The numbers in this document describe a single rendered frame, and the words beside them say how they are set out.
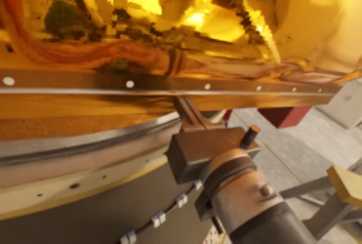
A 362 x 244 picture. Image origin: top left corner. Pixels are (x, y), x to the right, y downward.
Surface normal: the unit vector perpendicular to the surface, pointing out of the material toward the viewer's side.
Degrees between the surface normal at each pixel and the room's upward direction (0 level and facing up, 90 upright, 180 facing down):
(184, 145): 0
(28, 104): 90
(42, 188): 90
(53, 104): 90
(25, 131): 0
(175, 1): 60
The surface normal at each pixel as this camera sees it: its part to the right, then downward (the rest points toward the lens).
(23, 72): 0.36, 0.60
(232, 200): -0.63, -0.42
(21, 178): 0.25, -0.81
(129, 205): 0.61, 0.13
